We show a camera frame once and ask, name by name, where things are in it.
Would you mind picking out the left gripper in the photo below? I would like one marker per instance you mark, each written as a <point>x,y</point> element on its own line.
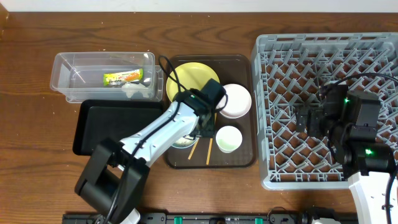
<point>211,132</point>

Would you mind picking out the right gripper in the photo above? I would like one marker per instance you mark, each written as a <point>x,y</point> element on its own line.
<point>315,116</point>

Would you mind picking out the white cup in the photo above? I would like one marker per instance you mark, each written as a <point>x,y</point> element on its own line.
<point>228,139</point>

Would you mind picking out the light blue bowl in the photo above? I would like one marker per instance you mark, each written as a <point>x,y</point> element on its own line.
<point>185,142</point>

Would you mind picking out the pink bowl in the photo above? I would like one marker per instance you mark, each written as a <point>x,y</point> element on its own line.
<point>238,103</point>

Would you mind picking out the yellow plate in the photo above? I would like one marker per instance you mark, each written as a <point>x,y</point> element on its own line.
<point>191,75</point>

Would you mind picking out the green orange snack wrapper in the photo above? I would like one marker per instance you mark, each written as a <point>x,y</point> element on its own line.
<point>121,78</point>

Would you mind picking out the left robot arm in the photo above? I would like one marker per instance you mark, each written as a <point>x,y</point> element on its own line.
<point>114,177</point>

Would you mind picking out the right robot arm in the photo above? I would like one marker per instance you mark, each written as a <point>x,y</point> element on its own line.
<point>348,119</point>

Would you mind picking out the grey dishwasher rack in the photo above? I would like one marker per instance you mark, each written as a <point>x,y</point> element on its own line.
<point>287,71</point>

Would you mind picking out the black waste tray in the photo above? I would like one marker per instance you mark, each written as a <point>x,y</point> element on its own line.
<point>102,119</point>

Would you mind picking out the left wooden chopstick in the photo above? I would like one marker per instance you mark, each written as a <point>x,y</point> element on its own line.
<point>193,149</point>

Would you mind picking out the brown serving tray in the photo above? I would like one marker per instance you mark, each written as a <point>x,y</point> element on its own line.
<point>230,69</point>

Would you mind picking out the clear plastic bin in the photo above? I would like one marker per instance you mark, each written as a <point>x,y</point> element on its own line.
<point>79,75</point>

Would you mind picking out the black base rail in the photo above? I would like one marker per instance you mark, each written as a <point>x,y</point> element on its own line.
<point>161,218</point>

